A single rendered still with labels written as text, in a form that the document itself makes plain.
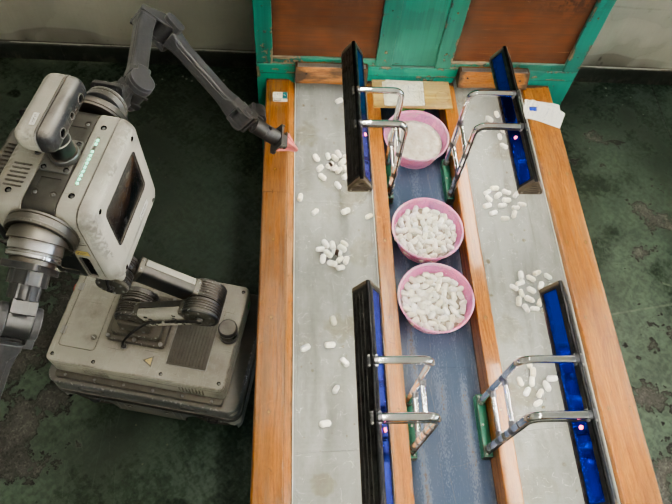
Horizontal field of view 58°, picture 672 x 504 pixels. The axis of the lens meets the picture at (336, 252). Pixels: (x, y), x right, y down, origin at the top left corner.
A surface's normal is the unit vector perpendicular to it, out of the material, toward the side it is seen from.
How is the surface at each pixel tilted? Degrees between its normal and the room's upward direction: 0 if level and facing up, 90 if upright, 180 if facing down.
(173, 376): 1
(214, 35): 90
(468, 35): 90
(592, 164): 0
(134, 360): 0
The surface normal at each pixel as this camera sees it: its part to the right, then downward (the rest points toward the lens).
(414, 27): 0.03, 0.87
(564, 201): 0.07, -0.50
